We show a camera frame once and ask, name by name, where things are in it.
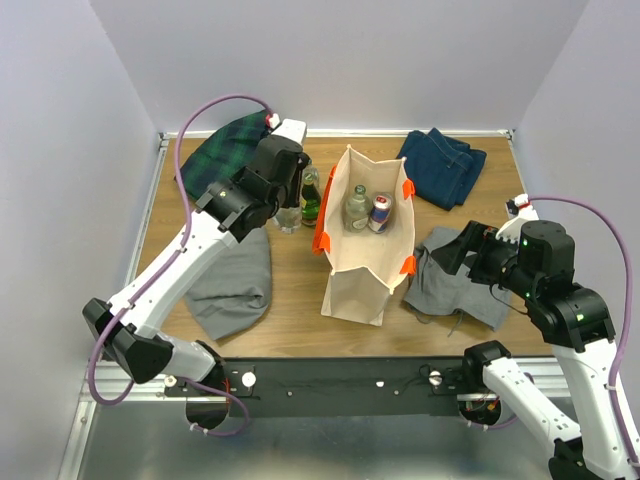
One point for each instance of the clear bottle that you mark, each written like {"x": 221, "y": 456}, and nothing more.
{"x": 356, "y": 209}
{"x": 288, "y": 220}
{"x": 313, "y": 171}

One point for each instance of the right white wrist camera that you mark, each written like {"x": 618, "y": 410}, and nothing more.
{"x": 520, "y": 211}

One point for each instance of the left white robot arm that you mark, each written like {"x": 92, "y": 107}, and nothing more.
{"x": 130, "y": 322}

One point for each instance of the red soda can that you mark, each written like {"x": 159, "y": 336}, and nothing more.
{"x": 380, "y": 213}

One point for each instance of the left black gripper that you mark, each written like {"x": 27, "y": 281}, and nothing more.
{"x": 294, "y": 197}

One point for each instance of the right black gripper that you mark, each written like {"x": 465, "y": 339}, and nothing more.
{"x": 477, "y": 236}

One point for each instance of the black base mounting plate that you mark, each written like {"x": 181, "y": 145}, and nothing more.
{"x": 350, "y": 386}

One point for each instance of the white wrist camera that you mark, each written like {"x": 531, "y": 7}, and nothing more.
{"x": 294, "y": 130}
{"x": 520, "y": 211}

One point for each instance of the right grey shorts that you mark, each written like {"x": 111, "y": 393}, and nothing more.
{"x": 432, "y": 292}

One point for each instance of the blue denim jeans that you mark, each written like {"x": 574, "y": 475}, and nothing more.
{"x": 443, "y": 169}

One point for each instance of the left grey cloth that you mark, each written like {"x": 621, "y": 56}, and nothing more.
{"x": 234, "y": 292}

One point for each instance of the green plaid cloth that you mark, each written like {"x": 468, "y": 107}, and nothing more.
{"x": 223, "y": 153}

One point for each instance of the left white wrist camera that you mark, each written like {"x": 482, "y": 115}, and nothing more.
{"x": 294, "y": 130}

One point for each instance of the beige canvas tote bag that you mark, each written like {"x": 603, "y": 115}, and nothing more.
{"x": 365, "y": 267}

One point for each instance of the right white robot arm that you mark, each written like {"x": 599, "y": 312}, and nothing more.
{"x": 538, "y": 267}

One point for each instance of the clear bottle back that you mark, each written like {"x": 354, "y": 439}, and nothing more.
{"x": 356, "y": 209}

